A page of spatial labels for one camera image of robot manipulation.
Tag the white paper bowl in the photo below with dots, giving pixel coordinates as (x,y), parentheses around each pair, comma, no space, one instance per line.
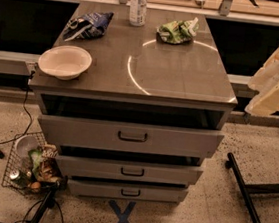
(65,62)

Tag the black wheeled stand base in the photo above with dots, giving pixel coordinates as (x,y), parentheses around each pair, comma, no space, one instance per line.
(248,189)

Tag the black tripod leg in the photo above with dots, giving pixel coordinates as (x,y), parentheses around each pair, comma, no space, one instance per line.
(46,203)

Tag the grey drawer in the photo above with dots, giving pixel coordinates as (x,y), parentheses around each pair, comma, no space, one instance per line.
(149,139)
(127,191)
(130,171)

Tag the snack bag in basket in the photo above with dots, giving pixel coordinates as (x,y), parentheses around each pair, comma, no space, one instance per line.
(45,168)

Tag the grey drawer cabinet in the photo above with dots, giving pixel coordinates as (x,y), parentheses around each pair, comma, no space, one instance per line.
(138,79)

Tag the blue tape cross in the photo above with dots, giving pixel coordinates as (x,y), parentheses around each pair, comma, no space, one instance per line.
(122,216)

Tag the bottom grey drawer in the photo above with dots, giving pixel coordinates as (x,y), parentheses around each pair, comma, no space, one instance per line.
(127,191)

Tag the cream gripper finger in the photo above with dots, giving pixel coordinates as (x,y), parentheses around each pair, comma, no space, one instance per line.
(264,77)
(264,103)

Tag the white plastic bottle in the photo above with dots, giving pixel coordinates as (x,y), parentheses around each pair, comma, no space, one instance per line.
(137,12)

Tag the wire basket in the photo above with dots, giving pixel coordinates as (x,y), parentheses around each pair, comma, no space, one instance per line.
(18,172)

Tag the top grey drawer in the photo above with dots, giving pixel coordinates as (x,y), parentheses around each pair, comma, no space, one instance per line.
(149,139)

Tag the green jalapeno chip bag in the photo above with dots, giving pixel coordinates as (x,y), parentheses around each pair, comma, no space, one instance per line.
(178,32)

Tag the middle grey drawer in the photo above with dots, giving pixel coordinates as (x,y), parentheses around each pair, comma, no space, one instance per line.
(130,171)

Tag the blue chip bag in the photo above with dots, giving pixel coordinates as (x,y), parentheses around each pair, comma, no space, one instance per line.
(88,26)

